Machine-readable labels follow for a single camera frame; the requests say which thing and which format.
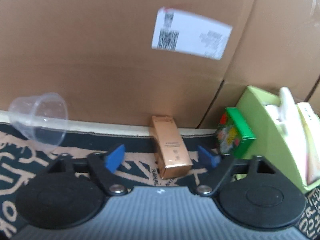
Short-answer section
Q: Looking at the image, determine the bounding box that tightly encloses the green floral tin box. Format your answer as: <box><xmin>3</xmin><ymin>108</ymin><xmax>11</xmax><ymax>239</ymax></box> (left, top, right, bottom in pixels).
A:
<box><xmin>215</xmin><ymin>107</ymin><xmax>256</xmax><ymax>159</ymax></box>

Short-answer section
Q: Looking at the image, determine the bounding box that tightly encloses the black tan lettered mat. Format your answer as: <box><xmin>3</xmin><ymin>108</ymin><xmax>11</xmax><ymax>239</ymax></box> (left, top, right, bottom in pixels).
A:
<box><xmin>0</xmin><ymin>122</ymin><xmax>320</xmax><ymax>240</ymax></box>

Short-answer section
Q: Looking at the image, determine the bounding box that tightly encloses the lime green open box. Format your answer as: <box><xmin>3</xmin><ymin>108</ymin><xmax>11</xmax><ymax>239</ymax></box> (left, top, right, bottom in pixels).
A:
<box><xmin>236</xmin><ymin>86</ymin><xmax>319</xmax><ymax>193</ymax></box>

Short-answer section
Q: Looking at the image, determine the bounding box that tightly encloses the long white pink box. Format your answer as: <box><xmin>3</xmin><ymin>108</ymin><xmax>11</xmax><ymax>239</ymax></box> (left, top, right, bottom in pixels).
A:
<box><xmin>297</xmin><ymin>102</ymin><xmax>319</xmax><ymax>185</ymax></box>

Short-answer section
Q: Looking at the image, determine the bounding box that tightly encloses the white shipping label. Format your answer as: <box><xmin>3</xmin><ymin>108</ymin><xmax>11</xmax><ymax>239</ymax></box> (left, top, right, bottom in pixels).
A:
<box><xmin>151</xmin><ymin>7</ymin><xmax>233</xmax><ymax>61</ymax></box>

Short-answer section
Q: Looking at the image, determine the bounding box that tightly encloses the clear plastic cup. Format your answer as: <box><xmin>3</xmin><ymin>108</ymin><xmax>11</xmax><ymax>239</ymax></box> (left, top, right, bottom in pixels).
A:
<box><xmin>8</xmin><ymin>93</ymin><xmax>68</xmax><ymax>149</ymax></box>

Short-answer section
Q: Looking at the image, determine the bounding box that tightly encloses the large brown cardboard box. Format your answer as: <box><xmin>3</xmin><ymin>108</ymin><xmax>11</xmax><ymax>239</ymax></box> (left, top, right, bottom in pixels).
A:
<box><xmin>1</xmin><ymin>0</ymin><xmax>319</xmax><ymax>128</ymax></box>

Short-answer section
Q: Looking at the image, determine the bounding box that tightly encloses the white plush bunny toy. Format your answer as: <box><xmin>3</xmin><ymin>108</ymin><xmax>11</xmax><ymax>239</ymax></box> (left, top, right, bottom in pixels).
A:
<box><xmin>265</xmin><ymin>87</ymin><xmax>308</xmax><ymax>184</ymax></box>

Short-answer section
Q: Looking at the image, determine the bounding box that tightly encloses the copper orange small box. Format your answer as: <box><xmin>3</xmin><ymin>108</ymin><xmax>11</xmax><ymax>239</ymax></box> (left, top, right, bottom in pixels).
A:
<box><xmin>150</xmin><ymin>116</ymin><xmax>193</xmax><ymax>179</ymax></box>

